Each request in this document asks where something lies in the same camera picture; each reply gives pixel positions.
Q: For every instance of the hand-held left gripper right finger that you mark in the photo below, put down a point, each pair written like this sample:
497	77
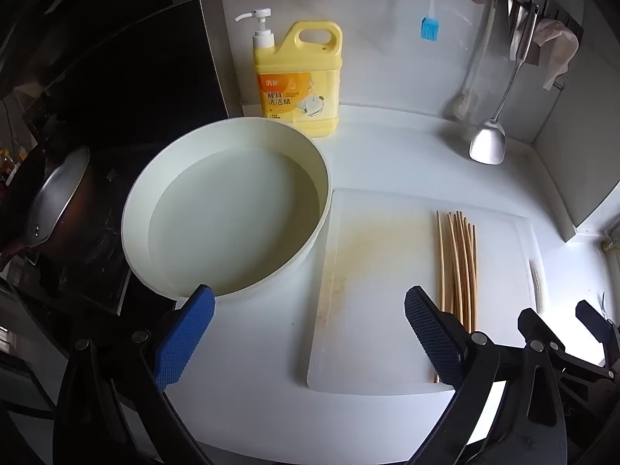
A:
433	339

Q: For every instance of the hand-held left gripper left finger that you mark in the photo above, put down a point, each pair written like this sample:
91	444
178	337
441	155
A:
184	339

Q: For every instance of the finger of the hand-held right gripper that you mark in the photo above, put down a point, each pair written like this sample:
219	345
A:
531	322
596	325

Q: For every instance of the bundle of wooden chopsticks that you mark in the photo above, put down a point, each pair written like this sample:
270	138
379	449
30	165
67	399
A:
457	271

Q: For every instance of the round white basin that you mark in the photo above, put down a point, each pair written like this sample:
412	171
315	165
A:
232	203

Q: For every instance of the yellowed window latch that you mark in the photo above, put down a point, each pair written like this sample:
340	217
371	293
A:
609	247

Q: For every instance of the white plastic cutting board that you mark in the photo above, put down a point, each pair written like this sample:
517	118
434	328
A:
378	276

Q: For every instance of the stainless steel spatula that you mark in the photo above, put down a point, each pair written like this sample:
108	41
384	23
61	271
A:
487	143

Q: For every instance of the dark wok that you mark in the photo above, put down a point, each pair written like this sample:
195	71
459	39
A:
53	203

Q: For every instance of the yellow detergent pump bottle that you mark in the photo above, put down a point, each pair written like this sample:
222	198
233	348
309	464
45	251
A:
295	101

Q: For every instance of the pale pink rag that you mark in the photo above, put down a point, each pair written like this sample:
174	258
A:
557	46

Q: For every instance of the black range hood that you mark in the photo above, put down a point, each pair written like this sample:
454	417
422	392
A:
121	58

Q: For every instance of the blue silicone basting brush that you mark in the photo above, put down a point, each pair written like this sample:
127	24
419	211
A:
428	29

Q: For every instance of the black wall hook rack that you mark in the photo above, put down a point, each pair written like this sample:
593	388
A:
546	9

